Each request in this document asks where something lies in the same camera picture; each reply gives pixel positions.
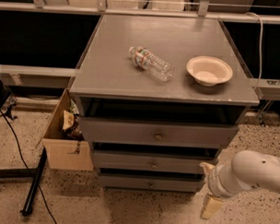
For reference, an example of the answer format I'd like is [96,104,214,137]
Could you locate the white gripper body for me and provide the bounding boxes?
[207,165,235,199]

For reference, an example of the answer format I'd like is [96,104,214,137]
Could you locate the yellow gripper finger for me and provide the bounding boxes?
[200,162,216,175]
[201,194,225,219]

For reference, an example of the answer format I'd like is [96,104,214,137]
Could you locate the grey drawer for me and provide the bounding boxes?
[93,143,218,174]
[79,117,239,148]
[99,168,204,194]

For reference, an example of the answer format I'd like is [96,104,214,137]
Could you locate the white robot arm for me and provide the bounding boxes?
[200,150,280,219]

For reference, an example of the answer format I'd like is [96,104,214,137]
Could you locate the grey bottom drawer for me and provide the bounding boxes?
[99,168,204,194]

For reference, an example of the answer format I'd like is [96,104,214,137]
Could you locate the grey drawer cabinet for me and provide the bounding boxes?
[65,13,263,195]

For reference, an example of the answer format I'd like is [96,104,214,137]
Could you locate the grey top drawer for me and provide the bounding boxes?
[79,117,239,148]

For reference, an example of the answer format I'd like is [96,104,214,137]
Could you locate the white paper bowl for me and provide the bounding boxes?
[186,56,233,87]

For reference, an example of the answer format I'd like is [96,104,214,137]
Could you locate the clear plastic water bottle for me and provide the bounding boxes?
[129,46,174,82]

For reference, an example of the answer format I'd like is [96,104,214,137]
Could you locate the snack bag in box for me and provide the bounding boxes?
[62,111,82,140]

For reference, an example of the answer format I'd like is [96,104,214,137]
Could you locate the brown cardboard box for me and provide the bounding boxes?
[42,89,94,171]

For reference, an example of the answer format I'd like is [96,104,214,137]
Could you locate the black metal stand leg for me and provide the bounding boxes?
[20,149,47,217]

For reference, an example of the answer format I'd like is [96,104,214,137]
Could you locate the white hanging cable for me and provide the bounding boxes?
[243,11,265,88]

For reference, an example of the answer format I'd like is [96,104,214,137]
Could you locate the black floor cable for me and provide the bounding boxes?
[0,102,64,224]

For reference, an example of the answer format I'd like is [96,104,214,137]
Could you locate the upper metal rail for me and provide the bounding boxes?
[0,1,280,25]

